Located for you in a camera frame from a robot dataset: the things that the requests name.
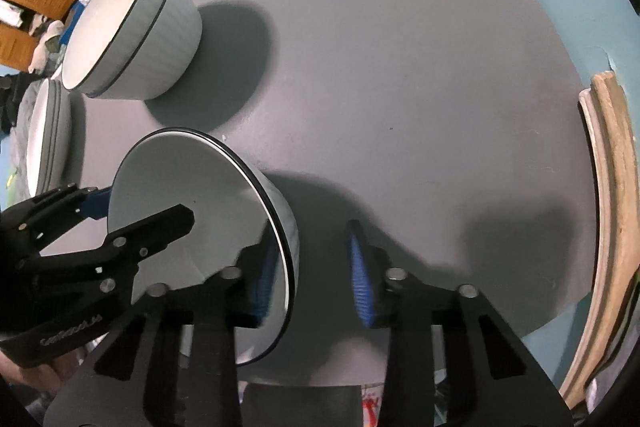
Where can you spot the dark grey board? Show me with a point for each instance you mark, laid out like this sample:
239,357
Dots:
300,407

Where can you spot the white ribbed bowl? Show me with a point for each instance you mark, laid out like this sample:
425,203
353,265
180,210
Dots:
110,17
170,37
200,187

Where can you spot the white cloth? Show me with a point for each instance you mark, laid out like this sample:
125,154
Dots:
47,44

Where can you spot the person's left hand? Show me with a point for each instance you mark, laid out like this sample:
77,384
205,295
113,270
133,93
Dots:
45,374

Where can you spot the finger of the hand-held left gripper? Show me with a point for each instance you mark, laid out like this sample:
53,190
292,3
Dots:
95,202
155,227

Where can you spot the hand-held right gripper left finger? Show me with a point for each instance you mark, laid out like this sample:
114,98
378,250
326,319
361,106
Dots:
265,277

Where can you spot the red patterned cloth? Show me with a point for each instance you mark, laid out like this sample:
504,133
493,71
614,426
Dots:
375,409

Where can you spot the light wooden frame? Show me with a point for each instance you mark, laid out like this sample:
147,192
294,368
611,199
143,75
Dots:
615,187

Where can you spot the blue box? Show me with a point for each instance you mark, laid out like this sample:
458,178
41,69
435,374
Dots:
74,22

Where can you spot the black clothing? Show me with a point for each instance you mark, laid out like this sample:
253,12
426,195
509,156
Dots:
12,99

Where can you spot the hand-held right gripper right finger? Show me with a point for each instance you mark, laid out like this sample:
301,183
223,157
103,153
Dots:
361,277

